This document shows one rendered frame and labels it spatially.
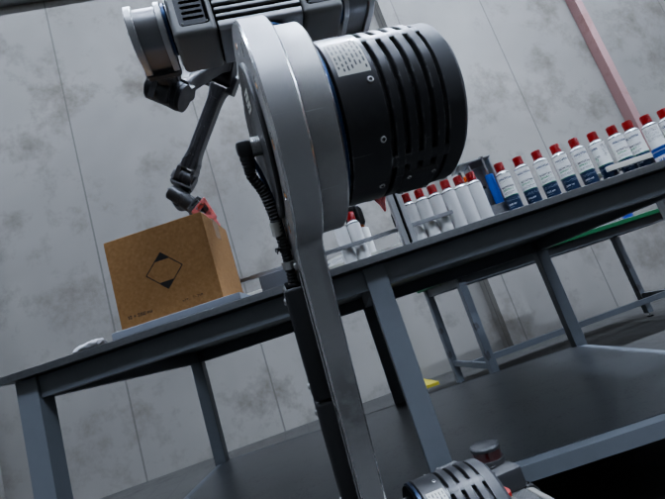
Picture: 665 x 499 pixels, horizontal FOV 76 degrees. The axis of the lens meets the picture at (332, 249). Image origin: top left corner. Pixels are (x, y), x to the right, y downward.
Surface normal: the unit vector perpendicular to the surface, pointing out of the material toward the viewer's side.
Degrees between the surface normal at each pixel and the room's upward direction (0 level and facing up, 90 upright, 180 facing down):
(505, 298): 90
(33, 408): 90
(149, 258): 90
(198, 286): 90
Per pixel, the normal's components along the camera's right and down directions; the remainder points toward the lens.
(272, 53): 0.07, -0.36
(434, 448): -0.06, -0.18
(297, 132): 0.23, 0.19
